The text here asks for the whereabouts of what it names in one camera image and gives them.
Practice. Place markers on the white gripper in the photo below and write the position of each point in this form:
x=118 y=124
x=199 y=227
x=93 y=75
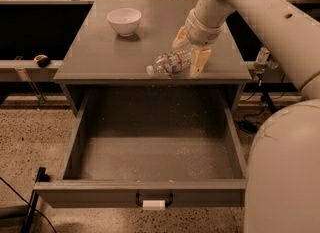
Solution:
x=202 y=32

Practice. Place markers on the clear plastic water bottle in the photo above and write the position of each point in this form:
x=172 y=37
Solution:
x=171 y=62

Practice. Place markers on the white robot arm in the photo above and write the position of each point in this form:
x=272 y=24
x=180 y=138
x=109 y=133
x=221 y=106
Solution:
x=282 y=189

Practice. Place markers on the left clear bottle on ledge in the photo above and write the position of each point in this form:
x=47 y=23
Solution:
x=262 y=58

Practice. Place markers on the grey cabinet with top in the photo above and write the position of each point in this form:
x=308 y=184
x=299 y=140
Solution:
x=99 y=56

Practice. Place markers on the open grey top drawer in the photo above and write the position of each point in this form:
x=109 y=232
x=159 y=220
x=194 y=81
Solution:
x=151 y=141

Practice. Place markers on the white ceramic bowl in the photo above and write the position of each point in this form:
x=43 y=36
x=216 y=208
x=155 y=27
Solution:
x=124 y=21

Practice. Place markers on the yellow black tape measure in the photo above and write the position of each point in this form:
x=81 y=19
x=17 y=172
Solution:
x=42 y=60

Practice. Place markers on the black stand lower left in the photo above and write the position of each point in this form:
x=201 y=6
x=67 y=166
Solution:
x=32 y=204

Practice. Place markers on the black power adapter with cable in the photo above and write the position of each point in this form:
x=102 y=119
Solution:
x=247 y=126

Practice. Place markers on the black drawer handle white tag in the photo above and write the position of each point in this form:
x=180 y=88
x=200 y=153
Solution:
x=153 y=205

